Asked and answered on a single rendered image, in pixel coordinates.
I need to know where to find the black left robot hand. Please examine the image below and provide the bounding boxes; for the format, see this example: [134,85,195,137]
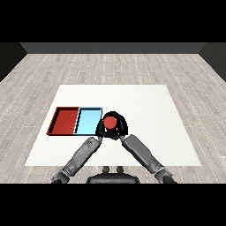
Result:
[94,117,112,139]

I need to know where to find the shallow red open box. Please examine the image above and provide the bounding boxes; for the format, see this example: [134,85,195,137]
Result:
[46,106,81,137]

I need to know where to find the small red can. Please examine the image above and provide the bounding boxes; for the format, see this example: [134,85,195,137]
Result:
[103,116,118,131]

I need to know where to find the dark grey robot body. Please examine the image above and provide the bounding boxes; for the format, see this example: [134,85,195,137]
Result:
[86,166,140,185]

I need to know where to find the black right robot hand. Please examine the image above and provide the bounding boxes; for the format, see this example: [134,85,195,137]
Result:
[102,110,130,141]

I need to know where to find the shallow light blue open box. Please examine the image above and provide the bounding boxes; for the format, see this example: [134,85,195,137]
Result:
[73,107,103,136]

